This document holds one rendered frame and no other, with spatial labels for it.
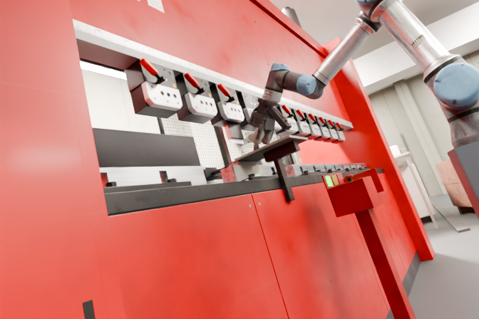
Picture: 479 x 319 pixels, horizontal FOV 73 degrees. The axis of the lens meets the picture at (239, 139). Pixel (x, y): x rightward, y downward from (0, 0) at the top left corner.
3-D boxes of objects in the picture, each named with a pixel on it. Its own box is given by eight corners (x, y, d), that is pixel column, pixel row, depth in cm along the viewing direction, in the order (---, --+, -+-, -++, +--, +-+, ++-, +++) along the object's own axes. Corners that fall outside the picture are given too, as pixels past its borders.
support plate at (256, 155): (289, 137, 118) (289, 134, 119) (234, 161, 132) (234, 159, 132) (308, 139, 133) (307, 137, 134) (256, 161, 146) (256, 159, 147)
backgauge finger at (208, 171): (232, 166, 137) (229, 154, 138) (189, 184, 150) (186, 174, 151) (247, 165, 147) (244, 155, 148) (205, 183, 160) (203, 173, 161)
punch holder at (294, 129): (288, 129, 184) (279, 103, 188) (276, 134, 188) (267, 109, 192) (299, 131, 196) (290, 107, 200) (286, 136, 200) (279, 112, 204)
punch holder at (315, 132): (313, 134, 217) (306, 112, 221) (303, 139, 221) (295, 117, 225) (321, 135, 229) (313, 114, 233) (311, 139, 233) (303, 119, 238)
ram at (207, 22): (18, 18, 76) (-11, -203, 96) (3, 37, 80) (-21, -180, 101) (353, 127, 325) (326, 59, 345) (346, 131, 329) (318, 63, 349)
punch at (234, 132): (232, 142, 137) (227, 122, 140) (229, 144, 138) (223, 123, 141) (245, 143, 146) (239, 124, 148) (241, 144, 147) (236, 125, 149)
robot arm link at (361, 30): (383, -7, 127) (301, 90, 144) (377, -20, 118) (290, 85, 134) (406, 8, 122) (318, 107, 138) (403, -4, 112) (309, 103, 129)
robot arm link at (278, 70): (286, 64, 123) (268, 60, 128) (279, 92, 125) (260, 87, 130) (295, 68, 130) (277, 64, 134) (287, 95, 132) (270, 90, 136)
